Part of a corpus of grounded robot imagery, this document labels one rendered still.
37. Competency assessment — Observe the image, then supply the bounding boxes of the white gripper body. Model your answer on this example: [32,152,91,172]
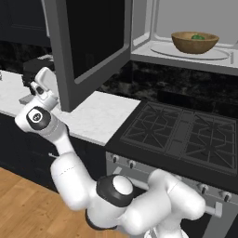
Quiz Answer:
[31,66,59,95]

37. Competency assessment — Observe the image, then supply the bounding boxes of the grey microwave door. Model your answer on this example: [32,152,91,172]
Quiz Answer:
[42,0,134,112]

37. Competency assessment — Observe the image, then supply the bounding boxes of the white microwave turntable plate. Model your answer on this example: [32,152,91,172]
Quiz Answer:
[150,41,231,61]

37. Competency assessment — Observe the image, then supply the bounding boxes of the brown wooden bowl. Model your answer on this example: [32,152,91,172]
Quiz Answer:
[170,31,220,55]

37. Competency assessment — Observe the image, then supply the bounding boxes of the grey microwave oven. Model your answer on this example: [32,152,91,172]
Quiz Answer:
[129,0,238,76]

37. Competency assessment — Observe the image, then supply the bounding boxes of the green broccoli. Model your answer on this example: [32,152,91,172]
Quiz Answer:
[191,33,206,41]

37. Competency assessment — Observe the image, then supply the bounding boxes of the black countertop appliance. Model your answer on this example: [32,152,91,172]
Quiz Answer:
[21,57,56,90]

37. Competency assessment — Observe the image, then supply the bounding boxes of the dark base cupboards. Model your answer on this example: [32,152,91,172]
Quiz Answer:
[0,112,108,193]

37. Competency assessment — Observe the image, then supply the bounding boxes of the black gas hob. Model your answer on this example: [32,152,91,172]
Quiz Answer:
[105,99,238,195]

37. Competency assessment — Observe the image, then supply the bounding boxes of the steel oven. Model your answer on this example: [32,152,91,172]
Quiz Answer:
[105,151,238,238]

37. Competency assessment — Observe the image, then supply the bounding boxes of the dark wall cupboards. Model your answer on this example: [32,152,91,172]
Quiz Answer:
[0,0,52,48]

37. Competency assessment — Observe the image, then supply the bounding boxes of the steel oven handle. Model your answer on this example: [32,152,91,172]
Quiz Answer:
[112,166,223,218]

